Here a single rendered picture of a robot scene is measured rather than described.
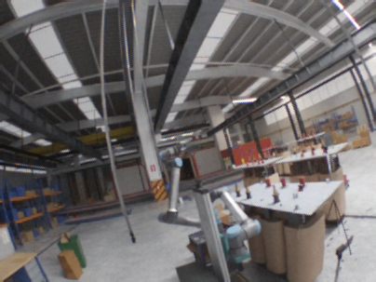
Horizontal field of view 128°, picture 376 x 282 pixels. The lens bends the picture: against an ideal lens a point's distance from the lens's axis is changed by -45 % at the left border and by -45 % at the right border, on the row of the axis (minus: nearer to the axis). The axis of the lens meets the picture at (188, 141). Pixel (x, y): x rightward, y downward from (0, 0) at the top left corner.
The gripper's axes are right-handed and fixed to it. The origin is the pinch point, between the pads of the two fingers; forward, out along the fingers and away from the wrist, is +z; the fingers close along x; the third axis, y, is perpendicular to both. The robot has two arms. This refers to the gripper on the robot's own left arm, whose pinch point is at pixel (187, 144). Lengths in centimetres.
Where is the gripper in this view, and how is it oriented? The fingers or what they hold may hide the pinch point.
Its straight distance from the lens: 188.0
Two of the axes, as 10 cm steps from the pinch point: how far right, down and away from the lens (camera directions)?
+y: -4.6, -7.7, 4.4
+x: 0.0, 4.9, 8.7
